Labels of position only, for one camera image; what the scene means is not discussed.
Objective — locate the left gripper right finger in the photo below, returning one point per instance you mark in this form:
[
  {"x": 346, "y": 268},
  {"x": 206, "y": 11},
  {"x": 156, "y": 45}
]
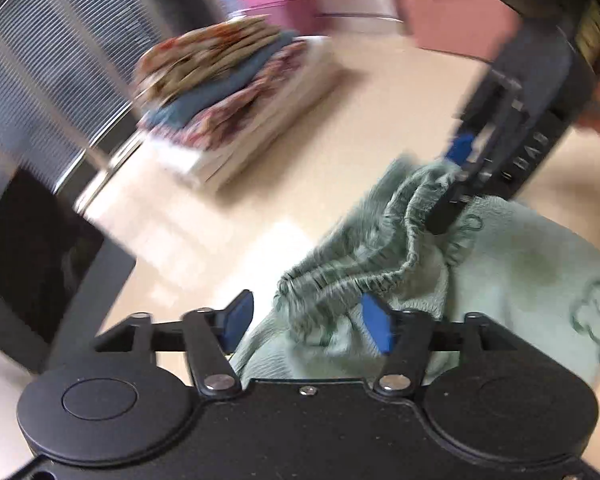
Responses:
[{"x": 403, "y": 338}]

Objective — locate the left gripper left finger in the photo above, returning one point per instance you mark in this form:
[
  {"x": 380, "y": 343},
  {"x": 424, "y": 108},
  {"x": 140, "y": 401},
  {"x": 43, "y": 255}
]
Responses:
[{"x": 210, "y": 336}]

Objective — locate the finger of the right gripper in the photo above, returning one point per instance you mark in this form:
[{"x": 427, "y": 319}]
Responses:
[
  {"x": 460, "y": 147},
  {"x": 450, "y": 204}
]

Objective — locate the green printed pants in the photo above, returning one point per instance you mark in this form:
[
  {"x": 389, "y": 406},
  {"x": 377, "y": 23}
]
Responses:
[{"x": 537, "y": 279}]

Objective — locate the stack of folded clothes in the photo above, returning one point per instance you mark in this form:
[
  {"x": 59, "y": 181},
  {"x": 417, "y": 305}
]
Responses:
[{"x": 210, "y": 100}]

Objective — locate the pink storage box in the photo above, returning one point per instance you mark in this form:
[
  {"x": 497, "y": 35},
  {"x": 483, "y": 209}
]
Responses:
[{"x": 469, "y": 28}]

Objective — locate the black tablet with keyboard cover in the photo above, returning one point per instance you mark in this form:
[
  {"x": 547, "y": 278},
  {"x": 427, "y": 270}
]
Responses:
[{"x": 59, "y": 275}]

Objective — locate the window security bars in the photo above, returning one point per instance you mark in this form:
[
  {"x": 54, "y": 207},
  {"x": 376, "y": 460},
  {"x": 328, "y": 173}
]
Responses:
[{"x": 66, "y": 66}]

